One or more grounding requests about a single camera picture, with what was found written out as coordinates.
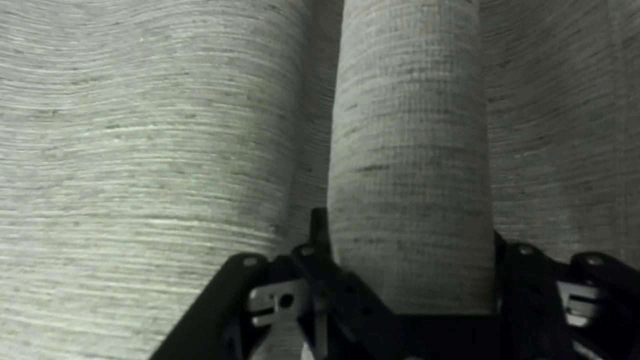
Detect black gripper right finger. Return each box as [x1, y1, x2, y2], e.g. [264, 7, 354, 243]
[494, 232, 640, 360]

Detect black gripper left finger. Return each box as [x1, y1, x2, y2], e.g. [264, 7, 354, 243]
[149, 207, 399, 360]

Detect grey woven fabric curtain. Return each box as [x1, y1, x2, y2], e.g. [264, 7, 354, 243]
[0, 0, 640, 360]

